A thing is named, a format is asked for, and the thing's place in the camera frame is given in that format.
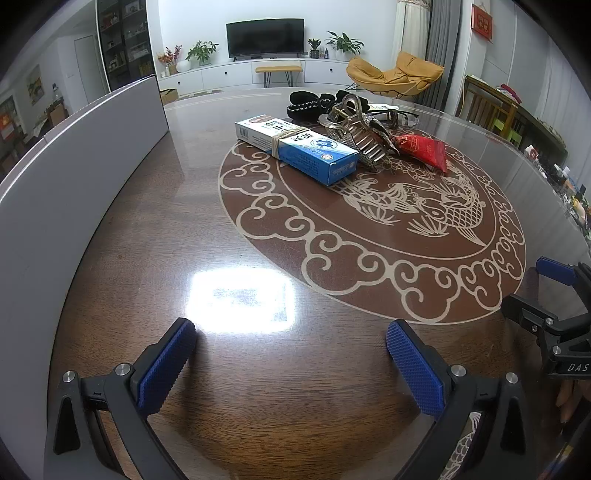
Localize blue and white box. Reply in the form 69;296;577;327
235;116;360;186

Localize brown patterned desktop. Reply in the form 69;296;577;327
46;87;591;480

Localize black television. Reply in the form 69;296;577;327
226;18;305;61

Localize large leafy potted plant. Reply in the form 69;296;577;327
326;31;365;60

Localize metal hair claw clip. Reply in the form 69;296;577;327
318;92;400;168

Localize orange lounge chair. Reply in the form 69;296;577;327
346;51;445;99

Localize person's right hand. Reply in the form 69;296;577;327
555;382;579;424

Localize red wall hanging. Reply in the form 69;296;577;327
471;4;494;40

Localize dark glass display cabinet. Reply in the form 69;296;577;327
96;0;158;92

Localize white television cabinet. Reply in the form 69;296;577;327
157;59;365;97

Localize grey curtain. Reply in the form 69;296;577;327
425;0;462;112

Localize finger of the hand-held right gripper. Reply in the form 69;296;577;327
536;257;591;296
501;293;591;344

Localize black cloth item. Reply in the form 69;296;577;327
286;104;334;124

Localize black eyeglasses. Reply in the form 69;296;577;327
390;110;420;129

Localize red flowers in vase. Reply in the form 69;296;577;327
157;45;183;77

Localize red packet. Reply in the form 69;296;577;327
392;134;450;174

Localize framed wall painting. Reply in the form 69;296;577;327
25;65;43;104

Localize bushy green potted plant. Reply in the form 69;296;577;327
186;41;219;68

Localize white door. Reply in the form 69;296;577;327
74;34;108;100

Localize cluttered side shelf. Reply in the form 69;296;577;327
508;83;591;241

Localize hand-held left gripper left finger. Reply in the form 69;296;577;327
44;318;197;480

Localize wooden bench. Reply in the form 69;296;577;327
255;65;303;88

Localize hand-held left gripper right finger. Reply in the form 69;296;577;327
386;319;539;480

